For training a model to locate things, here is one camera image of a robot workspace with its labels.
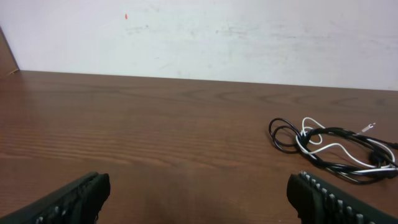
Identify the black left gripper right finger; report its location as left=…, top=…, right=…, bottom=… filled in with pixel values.
left=287, top=171, right=397, bottom=224

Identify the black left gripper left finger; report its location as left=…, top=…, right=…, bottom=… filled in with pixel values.
left=1, top=172, right=111, bottom=224

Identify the black cable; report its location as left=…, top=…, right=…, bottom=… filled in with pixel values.
left=268, top=117, right=398, bottom=185

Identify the white cable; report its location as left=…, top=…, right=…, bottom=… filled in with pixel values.
left=294, top=116, right=398, bottom=175

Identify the brown side panel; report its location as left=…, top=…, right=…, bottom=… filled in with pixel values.
left=0, top=29, right=19, bottom=77

